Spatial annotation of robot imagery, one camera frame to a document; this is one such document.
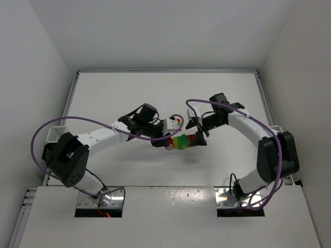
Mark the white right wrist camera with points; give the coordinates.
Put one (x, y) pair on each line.
(194, 113)

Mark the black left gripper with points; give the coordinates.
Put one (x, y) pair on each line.
(159, 141)

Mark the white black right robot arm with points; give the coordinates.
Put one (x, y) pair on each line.
(276, 151)

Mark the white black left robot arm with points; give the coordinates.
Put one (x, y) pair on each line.
(67, 158)

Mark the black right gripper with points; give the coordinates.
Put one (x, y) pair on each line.
(199, 133)

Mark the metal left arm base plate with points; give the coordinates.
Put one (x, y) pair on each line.
(113, 200)

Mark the multicolour lego brick stack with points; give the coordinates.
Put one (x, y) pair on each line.
(180, 142)

